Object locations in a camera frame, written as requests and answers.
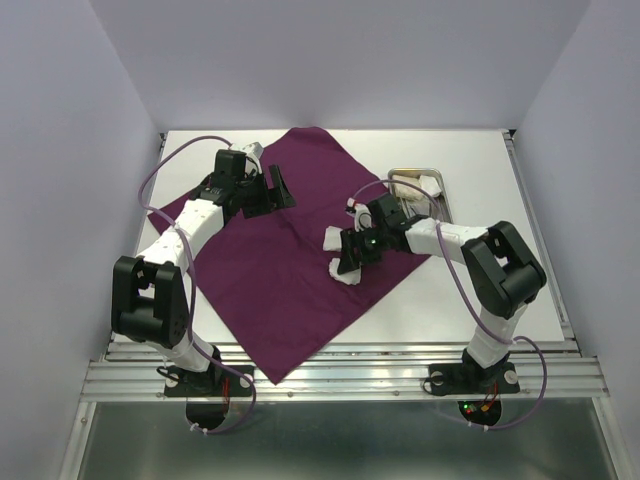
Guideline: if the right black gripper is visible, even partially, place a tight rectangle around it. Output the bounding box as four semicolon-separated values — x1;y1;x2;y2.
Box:
336;224;389;275

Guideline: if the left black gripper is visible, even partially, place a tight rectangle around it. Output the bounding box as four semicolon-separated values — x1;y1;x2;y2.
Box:
236;165;296;219

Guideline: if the stainless steel instrument tray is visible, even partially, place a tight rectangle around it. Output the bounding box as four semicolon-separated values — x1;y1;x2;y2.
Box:
387;168;452;222

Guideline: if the white gauze pad top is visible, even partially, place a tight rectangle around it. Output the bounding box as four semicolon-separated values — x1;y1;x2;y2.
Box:
323;226;342;251

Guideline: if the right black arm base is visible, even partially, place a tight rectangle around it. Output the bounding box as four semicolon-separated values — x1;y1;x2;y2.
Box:
421;350;520;397

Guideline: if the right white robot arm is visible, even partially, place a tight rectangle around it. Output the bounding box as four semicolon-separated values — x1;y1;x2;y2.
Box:
324;193;547;390

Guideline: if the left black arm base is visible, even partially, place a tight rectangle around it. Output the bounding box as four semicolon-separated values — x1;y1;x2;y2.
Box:
156;363;252;398

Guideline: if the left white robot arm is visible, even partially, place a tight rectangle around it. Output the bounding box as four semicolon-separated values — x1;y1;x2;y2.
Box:
111;143;296;394

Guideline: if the purple surgical drape cloth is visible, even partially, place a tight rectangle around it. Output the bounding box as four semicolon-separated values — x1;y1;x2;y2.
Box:
149;126;421;385

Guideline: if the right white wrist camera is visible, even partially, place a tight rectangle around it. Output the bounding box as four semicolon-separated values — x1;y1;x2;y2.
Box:
353;202;373;231

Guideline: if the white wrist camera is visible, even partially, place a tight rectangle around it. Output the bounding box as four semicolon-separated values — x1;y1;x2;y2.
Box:
353;202;373;231
229;142;264;170

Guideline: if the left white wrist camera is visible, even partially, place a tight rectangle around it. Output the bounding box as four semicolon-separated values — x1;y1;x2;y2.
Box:
229;142;264;170

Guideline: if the aluminium frame rail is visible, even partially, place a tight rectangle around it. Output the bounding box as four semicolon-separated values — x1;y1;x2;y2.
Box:
81;340;609;402

